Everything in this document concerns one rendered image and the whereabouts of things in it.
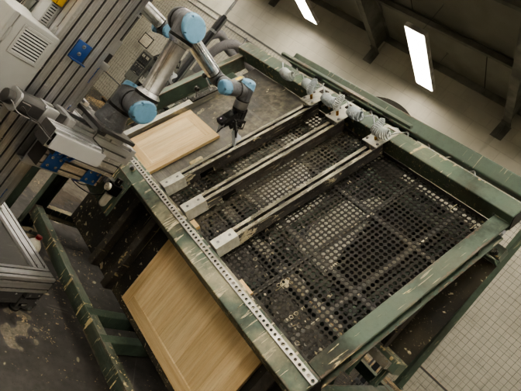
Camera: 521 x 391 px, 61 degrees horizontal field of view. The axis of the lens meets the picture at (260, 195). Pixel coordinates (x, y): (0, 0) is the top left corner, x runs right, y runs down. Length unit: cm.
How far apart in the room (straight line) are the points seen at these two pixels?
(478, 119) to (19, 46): 668
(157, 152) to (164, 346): 111
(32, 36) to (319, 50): 716
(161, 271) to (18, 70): 122
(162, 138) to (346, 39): 627
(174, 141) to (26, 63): 107
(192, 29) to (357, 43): 675
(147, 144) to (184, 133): 23
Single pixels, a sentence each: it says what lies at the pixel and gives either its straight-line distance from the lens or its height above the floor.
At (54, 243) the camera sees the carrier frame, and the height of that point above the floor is 18.
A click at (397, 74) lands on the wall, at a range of 814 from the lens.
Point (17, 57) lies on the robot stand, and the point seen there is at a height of 108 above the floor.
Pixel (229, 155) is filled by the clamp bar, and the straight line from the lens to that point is 255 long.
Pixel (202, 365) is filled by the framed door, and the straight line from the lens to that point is 228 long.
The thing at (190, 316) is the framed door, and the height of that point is 53.
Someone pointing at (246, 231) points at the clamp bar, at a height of 106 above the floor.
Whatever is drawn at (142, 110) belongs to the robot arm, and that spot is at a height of 121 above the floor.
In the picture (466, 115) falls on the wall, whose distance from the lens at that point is 771.
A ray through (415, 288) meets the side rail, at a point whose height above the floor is 137.
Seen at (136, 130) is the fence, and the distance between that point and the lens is 296.
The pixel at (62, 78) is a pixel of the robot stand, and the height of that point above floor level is 109.
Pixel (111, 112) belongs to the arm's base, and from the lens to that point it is 220.
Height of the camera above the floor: 141
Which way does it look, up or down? 5 degrees down
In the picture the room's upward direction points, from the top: 40 degrees clockwise
